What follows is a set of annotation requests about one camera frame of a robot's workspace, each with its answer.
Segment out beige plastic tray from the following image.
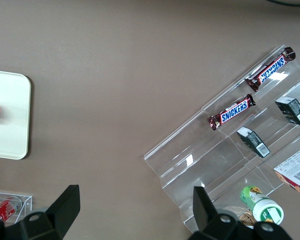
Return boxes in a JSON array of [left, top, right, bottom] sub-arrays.
[[0, 69, 32, 160]]

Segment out clear acrylic stepped display stand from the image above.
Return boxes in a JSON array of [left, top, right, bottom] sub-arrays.
[[143, 44, 300, 232]]

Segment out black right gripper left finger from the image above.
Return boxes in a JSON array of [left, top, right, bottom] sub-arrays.
[[4, 184, 81, 240]]

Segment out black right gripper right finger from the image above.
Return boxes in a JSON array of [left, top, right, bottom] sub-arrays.
[[187, 186, 253, 240]]

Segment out wicker basket with foil packs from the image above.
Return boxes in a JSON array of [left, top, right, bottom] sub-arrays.
[[229, 206, 257, 230]]

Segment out brown Snickers bar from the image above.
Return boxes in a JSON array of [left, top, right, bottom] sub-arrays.
[[244, 46, 297, 93], [206, 93, 256, 132]]

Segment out black cable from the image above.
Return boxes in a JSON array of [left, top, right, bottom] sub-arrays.
[[264, 0, 300, 7]]

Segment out white red snack box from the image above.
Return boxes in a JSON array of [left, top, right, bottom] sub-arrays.
[[273, 143, 300, 200]]

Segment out small black carton box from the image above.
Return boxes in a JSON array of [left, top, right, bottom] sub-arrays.
[[236, 126, 271, 158], [274, 96, 300, 128]]

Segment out green bottle white cap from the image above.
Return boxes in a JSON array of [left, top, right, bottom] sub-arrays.
[[239, 185, 285, 225]]

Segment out clear acrylic bottle rack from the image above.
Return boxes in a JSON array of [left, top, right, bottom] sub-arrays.
[[0, 191, 33, 224]]

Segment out red Coca-Cola can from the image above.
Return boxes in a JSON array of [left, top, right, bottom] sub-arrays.
[[0, 196, 22, 223]]

